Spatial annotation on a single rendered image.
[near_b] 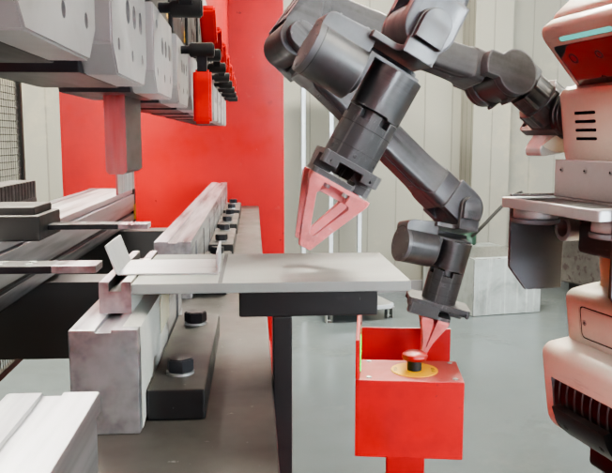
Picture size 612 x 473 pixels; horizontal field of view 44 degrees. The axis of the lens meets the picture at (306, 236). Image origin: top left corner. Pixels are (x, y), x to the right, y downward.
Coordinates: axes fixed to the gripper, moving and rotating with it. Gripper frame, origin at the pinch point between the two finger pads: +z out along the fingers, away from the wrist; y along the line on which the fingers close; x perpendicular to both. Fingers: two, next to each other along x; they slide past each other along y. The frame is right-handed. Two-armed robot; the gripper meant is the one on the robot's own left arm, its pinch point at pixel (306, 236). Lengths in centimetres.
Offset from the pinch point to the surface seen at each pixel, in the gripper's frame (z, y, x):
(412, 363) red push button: 12.1, -30.2, 28.0
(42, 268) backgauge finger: 15.6, 1.8, -22.3
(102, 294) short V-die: 13.2, 8.5, -15.3
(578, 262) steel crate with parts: -37, -432, 239
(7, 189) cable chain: 28, -79, -48
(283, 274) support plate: 3.8, 5.7, -0.8
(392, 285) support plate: -0.7, 9.8, 8.2
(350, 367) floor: 73, -281, 90
